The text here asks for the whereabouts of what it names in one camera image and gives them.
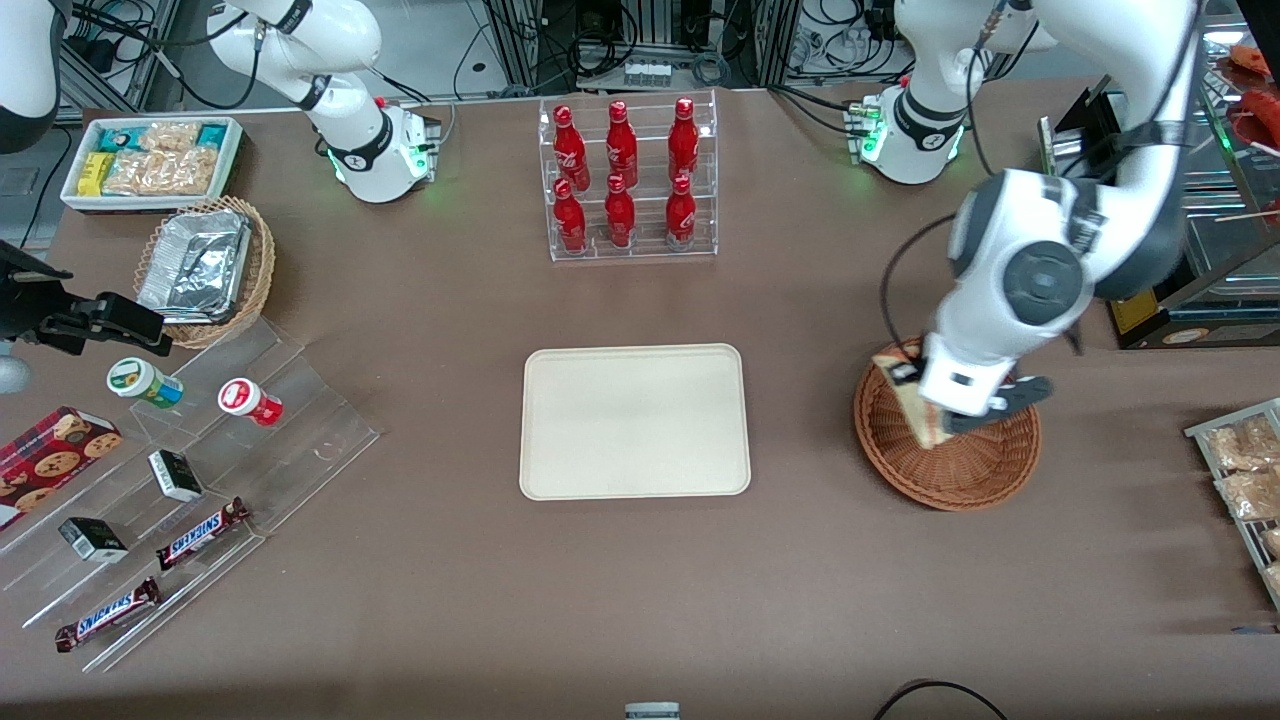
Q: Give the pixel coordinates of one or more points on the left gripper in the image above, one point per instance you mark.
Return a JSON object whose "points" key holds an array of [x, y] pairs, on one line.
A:
{"points": [[920, 365]]}

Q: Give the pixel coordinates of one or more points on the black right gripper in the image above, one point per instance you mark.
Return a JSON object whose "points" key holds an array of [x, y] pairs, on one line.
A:
{"points": [[22, 305]]}

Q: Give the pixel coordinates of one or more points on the triangular sandwich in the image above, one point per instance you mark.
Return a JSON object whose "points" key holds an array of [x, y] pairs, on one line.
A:
{"points": [[915, 418]]}

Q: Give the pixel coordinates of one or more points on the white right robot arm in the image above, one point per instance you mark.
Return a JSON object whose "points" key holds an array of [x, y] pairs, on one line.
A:
{"points": [[352, 130]]}

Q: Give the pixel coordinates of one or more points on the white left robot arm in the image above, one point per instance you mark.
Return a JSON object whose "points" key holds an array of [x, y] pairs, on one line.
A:
{"points": [[1040, 280]]}

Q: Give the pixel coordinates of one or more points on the round brown wicker basket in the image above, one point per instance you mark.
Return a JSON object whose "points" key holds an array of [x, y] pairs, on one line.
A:
{"points": [[960, 480]]}

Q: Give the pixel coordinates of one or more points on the light wicker basket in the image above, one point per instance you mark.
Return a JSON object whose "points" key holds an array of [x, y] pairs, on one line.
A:
{"points": [[258, 270]]}

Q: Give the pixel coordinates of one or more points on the cream plastic tray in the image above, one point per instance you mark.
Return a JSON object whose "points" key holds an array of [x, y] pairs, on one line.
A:
{"points": [[635, 420]]}

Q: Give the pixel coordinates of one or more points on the green lid yogurt cup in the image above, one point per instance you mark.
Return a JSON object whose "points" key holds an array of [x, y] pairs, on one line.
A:
{"points": [[135, 378]]}

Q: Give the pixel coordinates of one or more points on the aluminium foil container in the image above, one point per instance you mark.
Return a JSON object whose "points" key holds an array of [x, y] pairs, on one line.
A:
{"points": [[195, 265]]}

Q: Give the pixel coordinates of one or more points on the white plastic bin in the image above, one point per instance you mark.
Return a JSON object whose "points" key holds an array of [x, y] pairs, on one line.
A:
{"points": [[150, 203]]}

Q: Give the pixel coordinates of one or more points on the red lid yogurt cup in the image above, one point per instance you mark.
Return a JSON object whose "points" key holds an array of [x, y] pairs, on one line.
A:
{"points": [[245, 400]]}

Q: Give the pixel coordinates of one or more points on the red plaid cookie box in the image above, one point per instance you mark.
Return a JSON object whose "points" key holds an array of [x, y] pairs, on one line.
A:
{"points": [[50, 465]]}

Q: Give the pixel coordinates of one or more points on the yellow snack pack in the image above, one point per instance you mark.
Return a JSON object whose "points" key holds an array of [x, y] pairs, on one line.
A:
{"points": [[95, 173]]}

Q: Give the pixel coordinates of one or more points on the small black box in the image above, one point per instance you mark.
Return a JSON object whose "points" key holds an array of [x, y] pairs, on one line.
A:
{"points": [[93, 540], [175, 476]]}

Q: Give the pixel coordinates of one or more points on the large clear cracker bag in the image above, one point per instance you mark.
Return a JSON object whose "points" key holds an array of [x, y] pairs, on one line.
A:
{"points": [[165, 172]]}

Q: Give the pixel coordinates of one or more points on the teal snack pack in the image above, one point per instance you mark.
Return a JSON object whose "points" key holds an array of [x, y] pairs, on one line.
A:
{"points": [[212, 134], [116, 138]]}

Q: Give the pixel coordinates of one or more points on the small clear cracker bag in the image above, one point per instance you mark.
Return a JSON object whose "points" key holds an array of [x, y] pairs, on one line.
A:
{"points": [[170, 136]]}

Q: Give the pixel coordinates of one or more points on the clear acrylic stepped shelf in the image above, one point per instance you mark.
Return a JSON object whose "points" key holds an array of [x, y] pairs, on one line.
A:
{"points": [[300, 440]]}

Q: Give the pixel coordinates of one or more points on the Snickers chocolate bar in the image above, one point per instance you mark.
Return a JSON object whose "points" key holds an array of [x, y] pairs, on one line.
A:
{"points": [[108, 615], [200, 535]]}

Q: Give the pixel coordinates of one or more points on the black food warmer case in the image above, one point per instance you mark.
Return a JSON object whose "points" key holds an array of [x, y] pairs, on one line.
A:
{"points": [[1230, 305]]}

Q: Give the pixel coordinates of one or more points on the clear wrapped pastry pack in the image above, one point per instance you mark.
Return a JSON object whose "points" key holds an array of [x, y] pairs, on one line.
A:
{"points": [[1272, 542], [1274, 578], [1245, 443], [1250, 495]]}

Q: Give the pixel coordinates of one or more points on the red cola bottle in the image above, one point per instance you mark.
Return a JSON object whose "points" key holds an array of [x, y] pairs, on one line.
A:
{"points": [[620, 216], [570, 220], [621, 145], [683, 142], [569, 148], [681, 214]]}

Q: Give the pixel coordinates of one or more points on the clear acrylic bottle rack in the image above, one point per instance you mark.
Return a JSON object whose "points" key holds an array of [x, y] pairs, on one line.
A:
{"points": [[630, 255]]}

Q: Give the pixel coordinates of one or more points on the white power strip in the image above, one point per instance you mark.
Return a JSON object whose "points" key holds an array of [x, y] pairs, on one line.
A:
{"points": [[647, 74]]}

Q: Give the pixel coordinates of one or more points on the small grey device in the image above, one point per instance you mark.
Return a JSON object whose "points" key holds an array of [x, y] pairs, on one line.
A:
{"points": [[652, 711]]}

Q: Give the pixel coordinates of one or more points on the aluminium equipment frame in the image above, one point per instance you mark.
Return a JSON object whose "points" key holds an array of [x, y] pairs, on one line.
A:
{"points": [[640, 20]]}

